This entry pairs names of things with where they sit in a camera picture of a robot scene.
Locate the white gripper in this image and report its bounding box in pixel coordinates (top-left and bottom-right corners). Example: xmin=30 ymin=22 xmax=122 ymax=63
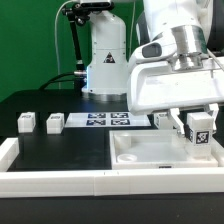
xmin=127 ymin=59 xmax=224 ymax=136

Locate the white square tabletop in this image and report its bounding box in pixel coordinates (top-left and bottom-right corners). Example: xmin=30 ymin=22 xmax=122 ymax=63
xmin=109 ymin=130 xmax=218 ymax=170

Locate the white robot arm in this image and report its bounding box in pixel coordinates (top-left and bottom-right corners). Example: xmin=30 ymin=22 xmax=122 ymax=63
xmin=81 ymin=0 xmax=224 ymax=131

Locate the white U-shaped obstacle fence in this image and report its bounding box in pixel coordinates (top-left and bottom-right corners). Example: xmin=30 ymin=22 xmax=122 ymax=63
xmin=0 ymin=138 xmax=224 ymax=198

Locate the white AprilTag base sheet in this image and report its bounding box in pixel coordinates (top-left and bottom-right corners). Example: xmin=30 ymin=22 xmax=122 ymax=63
xmin=65 ymin=112 xmax=151 ymax=128

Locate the black cable bundle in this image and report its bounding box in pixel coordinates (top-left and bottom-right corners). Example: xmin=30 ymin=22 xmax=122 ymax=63
xmin=38 ymin=71 xmax=88 ymax=92

